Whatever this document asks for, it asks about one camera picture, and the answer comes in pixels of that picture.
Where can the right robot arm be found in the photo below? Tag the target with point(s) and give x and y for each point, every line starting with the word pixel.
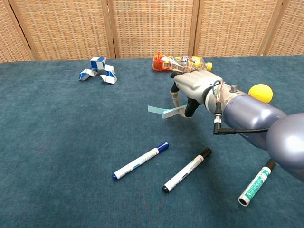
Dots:
pixel 251 114

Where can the blue carpet table mat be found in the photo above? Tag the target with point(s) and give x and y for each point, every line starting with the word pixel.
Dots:
pixel 71 133

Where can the white marker with black cap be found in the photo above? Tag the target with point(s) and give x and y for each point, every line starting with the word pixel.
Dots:
pixel 187 169

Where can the yellow ball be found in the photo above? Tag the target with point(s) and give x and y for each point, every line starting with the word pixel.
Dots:
pixel 261 93

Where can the green patterned marker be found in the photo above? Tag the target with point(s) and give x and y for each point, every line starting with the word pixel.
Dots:
pixel 255 185

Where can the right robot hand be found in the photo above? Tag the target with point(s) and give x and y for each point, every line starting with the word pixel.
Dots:
pixel 194 82

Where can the plastic bottle with orange label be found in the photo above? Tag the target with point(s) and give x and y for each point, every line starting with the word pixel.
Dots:
pixel 166 62

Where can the white marker with blue cap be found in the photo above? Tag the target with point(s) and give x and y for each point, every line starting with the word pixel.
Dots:
pixel 140 162

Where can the bamboo folding screen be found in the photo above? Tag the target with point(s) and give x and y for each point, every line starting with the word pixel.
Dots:
pixel 152 28

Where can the blue white snake cube toy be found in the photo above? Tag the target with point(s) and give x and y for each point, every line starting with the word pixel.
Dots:
pixel 97 65

